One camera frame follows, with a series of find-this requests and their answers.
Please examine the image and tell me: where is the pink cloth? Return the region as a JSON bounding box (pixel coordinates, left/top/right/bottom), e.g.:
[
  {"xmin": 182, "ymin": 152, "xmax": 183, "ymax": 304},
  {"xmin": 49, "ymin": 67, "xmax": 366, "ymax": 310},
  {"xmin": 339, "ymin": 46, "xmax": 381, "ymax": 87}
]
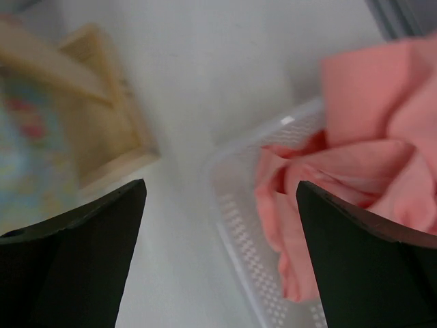
[{"xmin": 255, "ymin": 35, "xmax": 436, "ymax": 302}]

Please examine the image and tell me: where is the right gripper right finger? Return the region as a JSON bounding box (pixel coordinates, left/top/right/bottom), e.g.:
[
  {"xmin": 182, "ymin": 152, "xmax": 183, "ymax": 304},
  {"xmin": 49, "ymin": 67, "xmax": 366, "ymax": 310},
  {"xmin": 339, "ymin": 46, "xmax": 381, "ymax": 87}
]
[{"xmin": 296, "ymin": 181, "xmax": 436, "ymax": 327}]

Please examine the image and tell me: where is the white plastic basket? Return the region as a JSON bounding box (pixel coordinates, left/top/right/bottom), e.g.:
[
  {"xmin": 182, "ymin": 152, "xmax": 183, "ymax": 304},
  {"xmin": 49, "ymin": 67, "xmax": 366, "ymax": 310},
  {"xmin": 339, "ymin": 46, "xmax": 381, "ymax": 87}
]
[{"xmin": 201, "ymin": 97, "xmax": 327, "ymax": 327}]

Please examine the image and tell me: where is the colourful floral patterned garment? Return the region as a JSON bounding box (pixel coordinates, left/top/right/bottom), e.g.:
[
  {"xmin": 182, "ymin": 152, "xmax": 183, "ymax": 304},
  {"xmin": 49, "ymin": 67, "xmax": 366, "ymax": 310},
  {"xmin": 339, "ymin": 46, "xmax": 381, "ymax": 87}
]
[{"xmin": 1, "ymin": 67, "xmax": 79, "ymax": 234}]

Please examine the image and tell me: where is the wooden clothes rack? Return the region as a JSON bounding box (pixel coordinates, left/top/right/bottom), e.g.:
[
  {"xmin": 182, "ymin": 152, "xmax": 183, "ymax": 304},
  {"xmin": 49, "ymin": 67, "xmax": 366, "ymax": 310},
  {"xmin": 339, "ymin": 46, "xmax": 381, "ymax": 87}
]
[{"xmin": 1, "ymin": 21, "xmax": 159, "ymax": 196}]

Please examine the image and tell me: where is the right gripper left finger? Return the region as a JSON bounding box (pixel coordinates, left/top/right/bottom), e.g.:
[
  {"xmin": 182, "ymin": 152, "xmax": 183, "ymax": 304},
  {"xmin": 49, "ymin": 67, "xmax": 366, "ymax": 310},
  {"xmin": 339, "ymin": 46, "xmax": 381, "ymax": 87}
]
[{"xmin": 1, "ymin": 179, "xmax": 147, "ymax": 327}]

